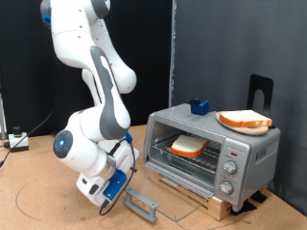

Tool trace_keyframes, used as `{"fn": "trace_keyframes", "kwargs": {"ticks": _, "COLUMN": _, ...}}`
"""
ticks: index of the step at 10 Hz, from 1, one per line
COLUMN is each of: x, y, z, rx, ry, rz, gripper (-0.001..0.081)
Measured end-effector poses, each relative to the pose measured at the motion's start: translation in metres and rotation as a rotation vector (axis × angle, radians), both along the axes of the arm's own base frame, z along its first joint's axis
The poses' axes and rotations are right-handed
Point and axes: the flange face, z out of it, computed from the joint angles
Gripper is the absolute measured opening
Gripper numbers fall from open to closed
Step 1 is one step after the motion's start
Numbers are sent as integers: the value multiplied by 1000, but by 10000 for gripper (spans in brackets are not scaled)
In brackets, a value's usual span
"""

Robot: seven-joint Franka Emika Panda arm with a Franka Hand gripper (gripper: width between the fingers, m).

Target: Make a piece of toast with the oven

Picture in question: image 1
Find vertical metal pole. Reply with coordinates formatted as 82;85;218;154
168;0;177;108

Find silver toaster oven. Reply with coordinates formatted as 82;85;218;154
142;103;282;213

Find metal stand leg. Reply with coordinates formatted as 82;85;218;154
0;92;8;141

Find wooden block under oven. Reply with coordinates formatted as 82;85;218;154
150;171;233;222

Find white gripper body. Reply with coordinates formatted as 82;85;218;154
76;145;141;207

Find silver oven knob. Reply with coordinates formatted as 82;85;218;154
223;160;238;175
218;180;234;196

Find long black camera cable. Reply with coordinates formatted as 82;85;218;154
0;57;138;217

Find black spatula with blue block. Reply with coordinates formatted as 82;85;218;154
185;97;211;116

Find black metal bookend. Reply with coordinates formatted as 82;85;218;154
248;74;275;129

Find metal wire oven rack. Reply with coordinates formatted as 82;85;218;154
151;132;223;173

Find grey curtain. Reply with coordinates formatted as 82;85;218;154
174;0;307;216

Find black curtain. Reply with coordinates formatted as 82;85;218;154
0;0;174;139

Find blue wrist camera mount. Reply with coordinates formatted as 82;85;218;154
102;131;134;202

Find grey emergency stop box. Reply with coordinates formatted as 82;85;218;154
8;126;30;153

